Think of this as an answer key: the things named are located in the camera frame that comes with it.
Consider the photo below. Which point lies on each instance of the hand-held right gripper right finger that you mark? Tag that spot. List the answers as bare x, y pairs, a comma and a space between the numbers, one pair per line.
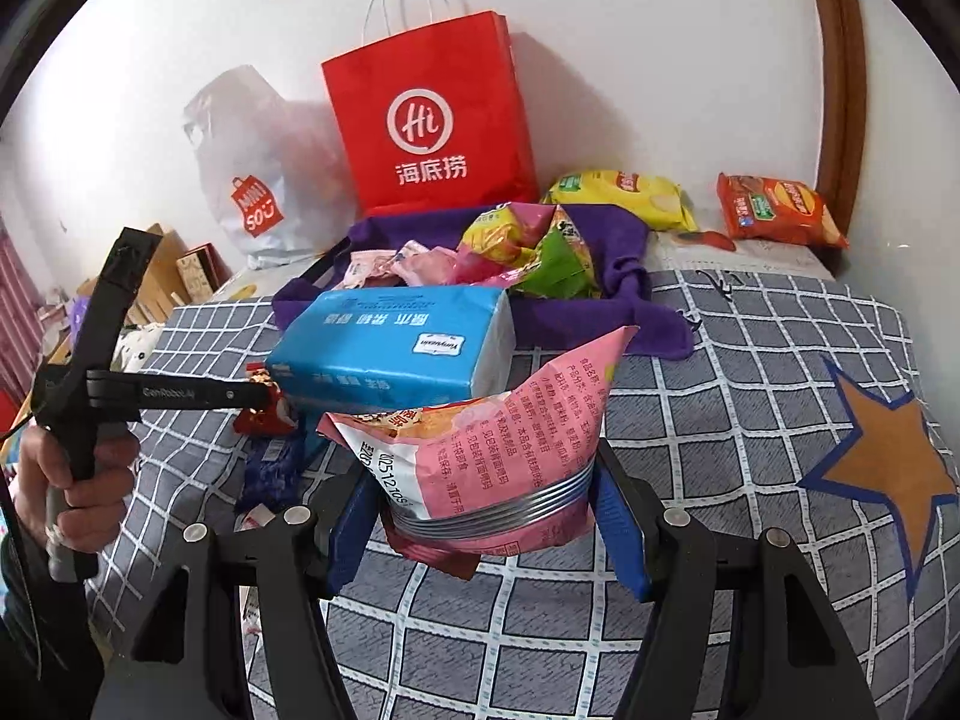
622, 532

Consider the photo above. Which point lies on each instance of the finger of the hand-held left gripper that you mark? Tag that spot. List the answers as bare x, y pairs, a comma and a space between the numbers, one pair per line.
180, 391

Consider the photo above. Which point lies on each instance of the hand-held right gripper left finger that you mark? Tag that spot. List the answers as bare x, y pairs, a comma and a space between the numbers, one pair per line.
349, 532

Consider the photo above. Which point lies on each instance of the small red snack packet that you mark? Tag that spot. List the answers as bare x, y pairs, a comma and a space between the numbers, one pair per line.
262, 420

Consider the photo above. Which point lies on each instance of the large pink snack bag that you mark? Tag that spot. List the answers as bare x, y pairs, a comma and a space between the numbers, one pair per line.
495, 457

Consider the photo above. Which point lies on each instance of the purple towel covered basket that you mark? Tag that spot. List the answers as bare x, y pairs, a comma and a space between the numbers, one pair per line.
637, 315

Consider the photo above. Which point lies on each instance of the pale pink snack packet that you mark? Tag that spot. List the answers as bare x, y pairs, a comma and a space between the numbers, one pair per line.
364, 268

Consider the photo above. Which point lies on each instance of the person's left forearm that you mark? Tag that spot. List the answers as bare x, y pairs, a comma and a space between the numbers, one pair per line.
45, 652

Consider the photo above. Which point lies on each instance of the person's left hand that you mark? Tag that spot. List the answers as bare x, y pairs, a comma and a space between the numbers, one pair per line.
90, 502

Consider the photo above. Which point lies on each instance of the pink curtain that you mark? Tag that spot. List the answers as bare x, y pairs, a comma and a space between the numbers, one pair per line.
19, 300

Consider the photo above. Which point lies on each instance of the small white wrapper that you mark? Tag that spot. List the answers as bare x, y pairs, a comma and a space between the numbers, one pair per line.
257, 519

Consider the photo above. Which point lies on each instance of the dark blue snack packet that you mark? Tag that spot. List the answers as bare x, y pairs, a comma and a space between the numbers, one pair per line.
270, 472

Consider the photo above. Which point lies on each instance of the brown cardboard box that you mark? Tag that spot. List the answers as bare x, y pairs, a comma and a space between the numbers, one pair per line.
157, 270

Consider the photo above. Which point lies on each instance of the tan box with red edge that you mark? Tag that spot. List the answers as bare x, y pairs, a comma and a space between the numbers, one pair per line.
201, 270

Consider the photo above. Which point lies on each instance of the grey checkered bedsheet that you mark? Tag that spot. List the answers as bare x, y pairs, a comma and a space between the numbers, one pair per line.
750, 390

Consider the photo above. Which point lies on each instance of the blue tissue pack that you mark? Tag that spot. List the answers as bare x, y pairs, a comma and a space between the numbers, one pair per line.
390, 345

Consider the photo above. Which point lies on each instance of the white plastic shopping bag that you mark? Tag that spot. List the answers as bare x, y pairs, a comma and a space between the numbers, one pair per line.
247, 165

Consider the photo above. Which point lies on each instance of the green snack bag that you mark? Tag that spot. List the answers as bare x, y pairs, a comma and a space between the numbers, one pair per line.
559, 262

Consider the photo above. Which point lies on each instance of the pink candy packet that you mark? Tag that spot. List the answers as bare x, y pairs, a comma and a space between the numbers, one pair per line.
431, 262

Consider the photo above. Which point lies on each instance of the white printed mat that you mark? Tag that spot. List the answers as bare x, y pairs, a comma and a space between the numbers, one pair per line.
750, 261

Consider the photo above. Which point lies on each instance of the yellow and pink snack bag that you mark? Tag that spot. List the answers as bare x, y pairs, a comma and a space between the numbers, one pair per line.
499, 232

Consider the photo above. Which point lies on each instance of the yellow chips bag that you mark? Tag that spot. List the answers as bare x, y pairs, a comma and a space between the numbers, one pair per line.
637, 195

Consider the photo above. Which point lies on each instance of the orange chips bag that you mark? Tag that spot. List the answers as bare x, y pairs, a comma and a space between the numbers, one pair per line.
772, 210

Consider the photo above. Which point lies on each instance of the red paper shopping bag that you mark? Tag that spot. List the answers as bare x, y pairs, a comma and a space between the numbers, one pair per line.
420, 75

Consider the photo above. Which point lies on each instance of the brown wooden door frame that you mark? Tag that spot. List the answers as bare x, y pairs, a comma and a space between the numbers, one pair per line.
836, 90

